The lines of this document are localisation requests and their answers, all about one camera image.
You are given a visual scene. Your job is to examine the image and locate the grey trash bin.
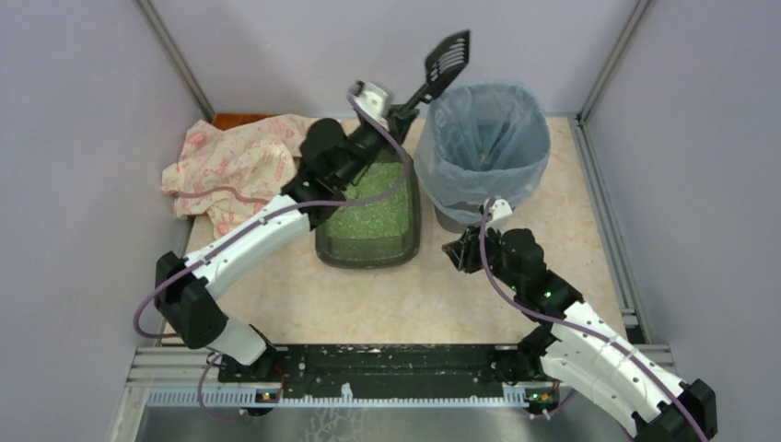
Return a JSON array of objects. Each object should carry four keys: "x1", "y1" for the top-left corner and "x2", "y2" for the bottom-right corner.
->
[{"x1": 434, "y1": 202, "x2": 482, "y2": 234}]

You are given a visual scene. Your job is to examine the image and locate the dark green litter box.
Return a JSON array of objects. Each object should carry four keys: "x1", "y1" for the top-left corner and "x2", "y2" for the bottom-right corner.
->
[{"x1": 315, "y1": 152, "x2": 421, "y2": 269}]

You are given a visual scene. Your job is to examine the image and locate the blue plastic bin liner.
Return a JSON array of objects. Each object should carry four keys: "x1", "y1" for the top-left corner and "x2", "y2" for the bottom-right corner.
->
[{"x1": 414, "y1": 82, "x2": 552, "y2": 224}]

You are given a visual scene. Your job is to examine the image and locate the black litter scoop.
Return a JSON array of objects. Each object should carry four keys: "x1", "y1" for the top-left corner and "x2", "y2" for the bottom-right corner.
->
[{"x1": 402, "y1": 29, "x2": 471, "y2": 113}]

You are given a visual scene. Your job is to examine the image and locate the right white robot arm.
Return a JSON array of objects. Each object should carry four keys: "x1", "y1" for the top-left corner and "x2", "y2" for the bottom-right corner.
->
[{"x1": 442, "y1": 227, "x2": 717, "y2": 441}]

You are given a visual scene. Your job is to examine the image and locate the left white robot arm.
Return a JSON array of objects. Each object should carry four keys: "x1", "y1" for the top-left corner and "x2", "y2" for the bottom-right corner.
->
[{"x1": 146, "y1": 105, "x2": 419, "y2": 368}]

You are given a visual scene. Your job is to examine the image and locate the green litter pellets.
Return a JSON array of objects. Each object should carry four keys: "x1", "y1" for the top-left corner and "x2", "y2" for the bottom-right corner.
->
[{"x1": 323, "y1": 162, "x2": 410, "y2": 240}]

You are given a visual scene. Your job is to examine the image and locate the patterned cream cloth bag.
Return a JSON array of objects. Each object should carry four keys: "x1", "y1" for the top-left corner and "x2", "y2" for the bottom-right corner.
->
[{"x1": 161, "y1": 114, "x2": 313, "y2": 238}]

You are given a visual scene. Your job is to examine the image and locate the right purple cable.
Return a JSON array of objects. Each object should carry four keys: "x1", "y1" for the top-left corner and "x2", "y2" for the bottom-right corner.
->
[{"x1": 478, "y1": 196, "x2": 709, "y2": 442}]

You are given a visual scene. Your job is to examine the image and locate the purple cable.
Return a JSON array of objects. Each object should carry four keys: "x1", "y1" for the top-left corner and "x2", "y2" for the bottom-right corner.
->
[
  {"x1": 478, "y1": 196, "x2": 709, "y2": 442},
  {"x1": 133, "y1": 87, "x2": 414, "y2": 425}
]

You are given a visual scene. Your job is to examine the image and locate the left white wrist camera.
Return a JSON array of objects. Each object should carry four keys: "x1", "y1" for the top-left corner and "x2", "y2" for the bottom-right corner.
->
[{"x1": 353, "y1": 80, "x2": 393, "y2": 128}]

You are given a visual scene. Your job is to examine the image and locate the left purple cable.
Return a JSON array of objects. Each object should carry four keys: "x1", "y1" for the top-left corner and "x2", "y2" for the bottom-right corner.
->
[{"x1": 133, "y1": 87, "x2": 414, "y2": 425}]

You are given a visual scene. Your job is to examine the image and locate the aluminium frame rail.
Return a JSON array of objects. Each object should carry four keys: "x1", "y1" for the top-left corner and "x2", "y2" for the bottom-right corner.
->
[{"x1": 124, "y1": 346, "x2": 679, "y2": 411}]

